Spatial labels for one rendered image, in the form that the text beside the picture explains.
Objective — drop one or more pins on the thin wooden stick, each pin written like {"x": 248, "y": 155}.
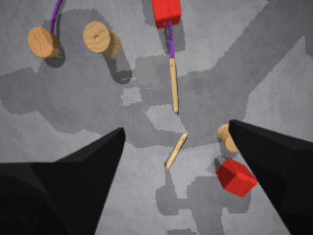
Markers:
{"x": 177, "y": 148}

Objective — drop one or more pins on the wooden stick with purple string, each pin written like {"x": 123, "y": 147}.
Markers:
{"x": 171, "y": 61}

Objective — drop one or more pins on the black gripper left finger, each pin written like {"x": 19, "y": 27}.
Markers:
{"x": 75, "y": 187}

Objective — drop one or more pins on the round wooden button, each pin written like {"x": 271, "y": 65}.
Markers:
{"x": 43, "y": 43}

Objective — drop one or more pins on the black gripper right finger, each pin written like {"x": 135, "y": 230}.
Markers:
{"x": 283, "y": 166}

